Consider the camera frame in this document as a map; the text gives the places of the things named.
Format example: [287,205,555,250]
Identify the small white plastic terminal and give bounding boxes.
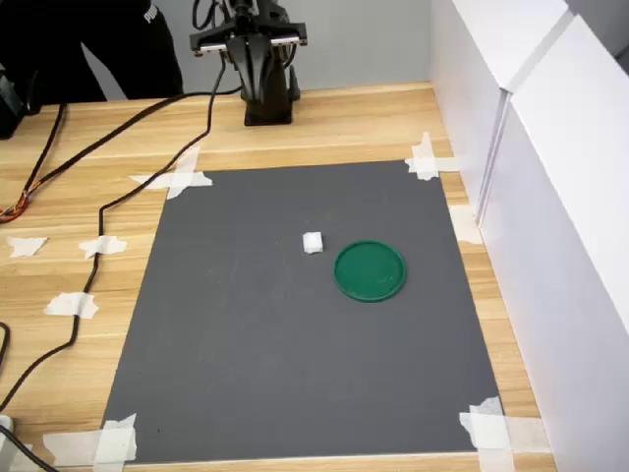
[302,230,326,256]

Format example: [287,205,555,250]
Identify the round green lid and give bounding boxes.
[333,239,408,304]

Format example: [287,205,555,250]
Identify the white tape piece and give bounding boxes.
[128,146,214,201]
[448,205,486,246]
[43,291,99,320]
[4,235,49,259]
[459,395,555,472]
[404,131,471,181]
[78,235,128,261]
[41,412,139,468]

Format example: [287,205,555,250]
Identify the white partition panel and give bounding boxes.
[477,9,629,472]
[429,0,576,227]

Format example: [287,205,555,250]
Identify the black device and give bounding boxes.
[0,63,41,141]

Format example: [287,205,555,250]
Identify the dark grey mat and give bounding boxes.
[100,159,505,466]

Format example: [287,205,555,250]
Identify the thin black cable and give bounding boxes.
[22,100,69,196]

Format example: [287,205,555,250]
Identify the long black cable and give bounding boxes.
[0,0,232,413]

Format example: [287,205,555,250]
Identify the black cable with coloured wires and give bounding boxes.
[0,88,245,223]

